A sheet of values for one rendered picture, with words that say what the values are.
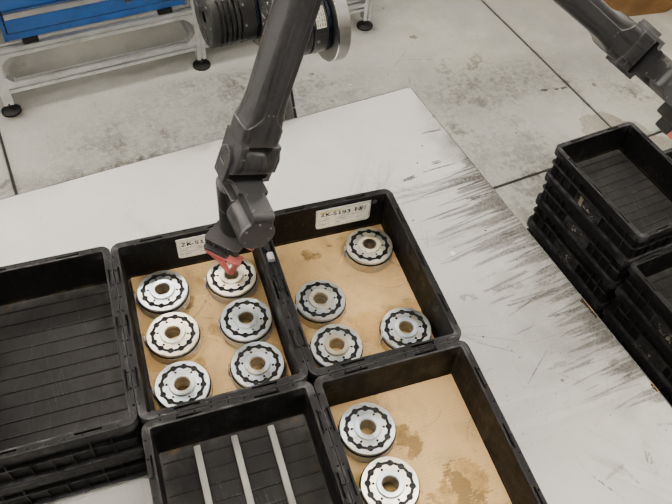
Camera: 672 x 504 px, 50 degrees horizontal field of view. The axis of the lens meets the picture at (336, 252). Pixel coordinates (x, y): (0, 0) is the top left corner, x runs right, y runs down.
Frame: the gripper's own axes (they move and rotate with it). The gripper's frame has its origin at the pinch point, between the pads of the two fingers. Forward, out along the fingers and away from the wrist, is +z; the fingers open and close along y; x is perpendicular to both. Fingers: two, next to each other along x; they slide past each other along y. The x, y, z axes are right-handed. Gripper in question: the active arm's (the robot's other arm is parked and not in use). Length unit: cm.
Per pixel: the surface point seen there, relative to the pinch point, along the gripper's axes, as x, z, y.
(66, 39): 155, 78, 106
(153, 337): 12.9, 20.3, -11.9
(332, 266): -7.6, 22.9, 22.9
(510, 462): -56, 16, -3
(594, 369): -67, 35, 36
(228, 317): 3.1, 20.2, -0.8
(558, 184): -42, 56, 110
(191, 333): 7.2, 20.4, -7.5
